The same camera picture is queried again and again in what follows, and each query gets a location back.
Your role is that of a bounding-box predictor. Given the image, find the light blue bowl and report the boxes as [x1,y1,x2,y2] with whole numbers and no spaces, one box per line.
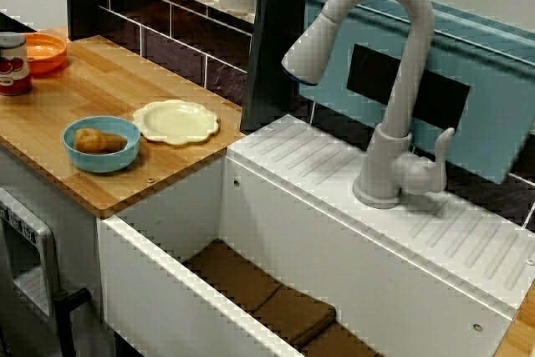
[62,116,141,174]

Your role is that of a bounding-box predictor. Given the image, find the tomato soup can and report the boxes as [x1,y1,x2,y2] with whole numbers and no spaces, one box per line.
[0,32,33,97]

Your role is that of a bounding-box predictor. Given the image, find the dark upright panel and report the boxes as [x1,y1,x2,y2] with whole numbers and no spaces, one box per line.
[240,0,323,132]

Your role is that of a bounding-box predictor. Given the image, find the white toy sink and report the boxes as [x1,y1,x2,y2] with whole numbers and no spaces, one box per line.
[96,114,527,357]

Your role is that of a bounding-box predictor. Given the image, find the cream scalloped plate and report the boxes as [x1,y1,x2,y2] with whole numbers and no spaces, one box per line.
[132,99,221,148]

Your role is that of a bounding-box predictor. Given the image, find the brown folded cloth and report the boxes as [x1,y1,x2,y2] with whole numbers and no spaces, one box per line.
[183,238,385,357]

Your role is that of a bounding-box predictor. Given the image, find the brown toy croissant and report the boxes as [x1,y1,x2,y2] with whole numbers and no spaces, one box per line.
[74,128,129,154]

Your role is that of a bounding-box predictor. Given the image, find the grey toy faucet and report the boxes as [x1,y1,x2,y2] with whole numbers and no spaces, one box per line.
[281,0,456,210]

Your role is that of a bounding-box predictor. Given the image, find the teal plastic bin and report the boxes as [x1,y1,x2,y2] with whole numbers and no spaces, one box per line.
[297,0,535,186]

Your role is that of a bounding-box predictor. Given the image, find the orange toy frying pan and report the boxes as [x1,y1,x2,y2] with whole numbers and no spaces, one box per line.
[20,33,68,78]

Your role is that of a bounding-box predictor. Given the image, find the grey toy dishwasher front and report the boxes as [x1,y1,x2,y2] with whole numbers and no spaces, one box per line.
[0,187,64,357]

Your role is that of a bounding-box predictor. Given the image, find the black cabinet handle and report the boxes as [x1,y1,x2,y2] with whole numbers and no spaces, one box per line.
[53,288,91,357]

